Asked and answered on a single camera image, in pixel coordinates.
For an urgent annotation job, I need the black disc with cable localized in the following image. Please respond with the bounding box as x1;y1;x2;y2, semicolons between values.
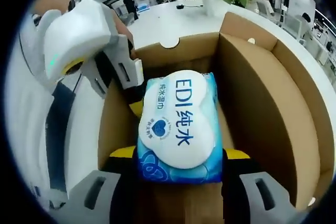
175;3;204;10

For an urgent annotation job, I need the white office chair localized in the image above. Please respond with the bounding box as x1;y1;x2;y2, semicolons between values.
282;15;306;40

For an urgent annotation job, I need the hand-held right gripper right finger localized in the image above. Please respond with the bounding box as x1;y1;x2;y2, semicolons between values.
222;149;300;224

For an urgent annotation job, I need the light blue wet wipes pack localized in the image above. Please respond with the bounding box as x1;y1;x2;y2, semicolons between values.
136;69;224;184

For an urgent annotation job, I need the brown cardboard shoe box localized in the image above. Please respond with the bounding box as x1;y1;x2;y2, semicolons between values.
97;11;333;224

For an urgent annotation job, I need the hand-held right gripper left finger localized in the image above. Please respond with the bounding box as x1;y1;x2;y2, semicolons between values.
65;146;139;224

